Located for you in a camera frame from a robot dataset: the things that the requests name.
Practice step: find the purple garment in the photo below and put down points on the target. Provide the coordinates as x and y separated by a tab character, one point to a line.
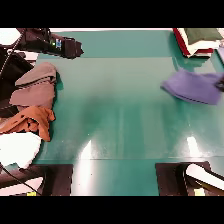
195	86

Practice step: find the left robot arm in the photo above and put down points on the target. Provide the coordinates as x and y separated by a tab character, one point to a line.
43	42

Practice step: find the orange garment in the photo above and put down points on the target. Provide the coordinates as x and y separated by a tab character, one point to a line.
32	120

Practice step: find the grey garment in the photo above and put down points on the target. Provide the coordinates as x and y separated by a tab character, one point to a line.
36	87

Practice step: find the red garment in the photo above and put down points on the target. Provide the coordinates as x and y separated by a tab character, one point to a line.
180	44

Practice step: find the white folded garment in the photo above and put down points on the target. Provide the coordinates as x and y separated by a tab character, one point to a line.
196	47

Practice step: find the dark green garment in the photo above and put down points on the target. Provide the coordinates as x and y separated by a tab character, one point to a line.
202	34

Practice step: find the lilac garment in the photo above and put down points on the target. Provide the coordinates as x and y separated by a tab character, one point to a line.
221	55

